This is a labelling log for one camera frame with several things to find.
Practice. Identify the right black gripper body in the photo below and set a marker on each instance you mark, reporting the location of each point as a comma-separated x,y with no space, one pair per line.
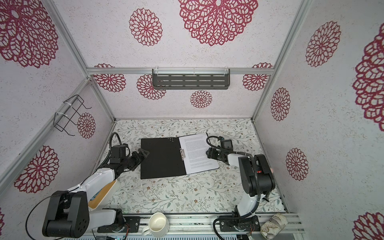
215,154

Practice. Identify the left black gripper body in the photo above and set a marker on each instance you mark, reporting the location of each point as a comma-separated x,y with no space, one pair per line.
132,161

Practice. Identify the text printed paper sheet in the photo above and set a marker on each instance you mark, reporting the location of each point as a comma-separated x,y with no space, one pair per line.
193,149

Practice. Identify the red black file folder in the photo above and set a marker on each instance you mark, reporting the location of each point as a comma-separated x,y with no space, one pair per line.
165,158

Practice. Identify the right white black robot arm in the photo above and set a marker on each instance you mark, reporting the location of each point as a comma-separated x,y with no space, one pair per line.
257,180

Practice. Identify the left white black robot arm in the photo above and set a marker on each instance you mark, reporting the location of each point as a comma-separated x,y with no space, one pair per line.
68,214

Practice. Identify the wooden tray with white rim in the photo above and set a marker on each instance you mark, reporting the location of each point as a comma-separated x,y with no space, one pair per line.
101,199

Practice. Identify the white ceramic mug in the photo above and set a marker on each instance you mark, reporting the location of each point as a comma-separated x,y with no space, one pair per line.
158,226

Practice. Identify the marbled grey cup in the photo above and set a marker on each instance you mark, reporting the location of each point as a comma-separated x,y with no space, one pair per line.
271,228

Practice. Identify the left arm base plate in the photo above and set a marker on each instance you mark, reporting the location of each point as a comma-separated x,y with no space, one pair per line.
132,223

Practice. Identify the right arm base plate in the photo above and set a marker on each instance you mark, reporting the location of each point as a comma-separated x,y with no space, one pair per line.
250,224

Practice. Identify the black wire wall rack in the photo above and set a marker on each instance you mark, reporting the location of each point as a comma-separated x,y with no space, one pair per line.
64,118

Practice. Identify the grey metal wall shelf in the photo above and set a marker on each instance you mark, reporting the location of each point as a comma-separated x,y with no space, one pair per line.
190,80

